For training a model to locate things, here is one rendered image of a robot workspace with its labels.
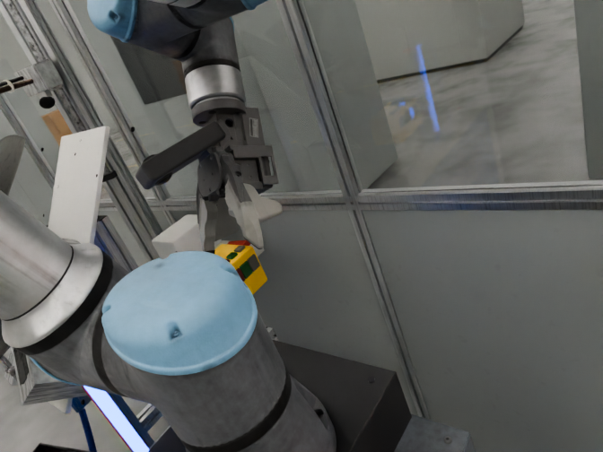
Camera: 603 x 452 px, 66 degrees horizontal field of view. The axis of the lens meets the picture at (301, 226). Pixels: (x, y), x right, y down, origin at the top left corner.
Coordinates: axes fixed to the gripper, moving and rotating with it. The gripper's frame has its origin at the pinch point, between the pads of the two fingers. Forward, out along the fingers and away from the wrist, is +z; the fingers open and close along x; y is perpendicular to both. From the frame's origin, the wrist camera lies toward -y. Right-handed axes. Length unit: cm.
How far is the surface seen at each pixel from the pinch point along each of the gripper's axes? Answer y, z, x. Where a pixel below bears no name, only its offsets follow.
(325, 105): 41, -34, 25
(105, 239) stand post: 1, -15, 76
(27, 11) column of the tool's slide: -10, -85, 86
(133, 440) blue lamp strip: -7.0, 26.8, 36.5
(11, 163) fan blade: -19, -31, 60
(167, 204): 30, -31, 112
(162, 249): 20, -12, 92
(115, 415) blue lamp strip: -9.7, 21.3, 34.4
